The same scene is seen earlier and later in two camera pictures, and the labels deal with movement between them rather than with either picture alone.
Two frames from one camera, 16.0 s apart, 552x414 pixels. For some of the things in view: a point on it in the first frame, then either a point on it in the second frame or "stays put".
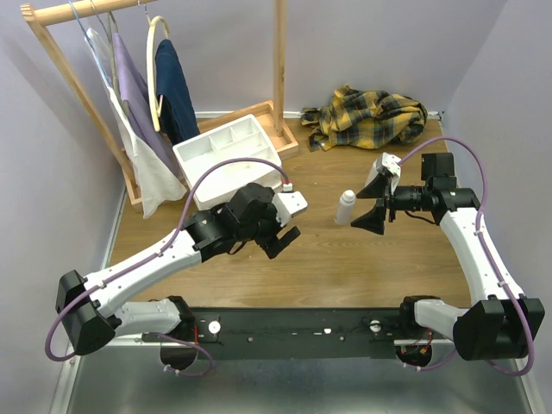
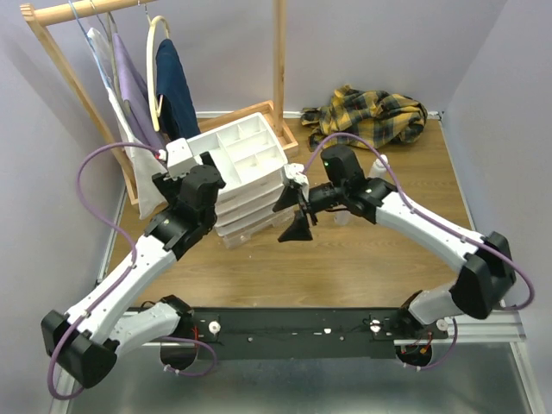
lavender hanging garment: x=140 y=109 stays put
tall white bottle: x=373 y=172 stays put
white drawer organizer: x=241 y=137 stays put
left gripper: x=271 y=243 → x=161 y=182
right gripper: x=373 y=219 → x=298 y=230
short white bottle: x=343 y=215 stays put
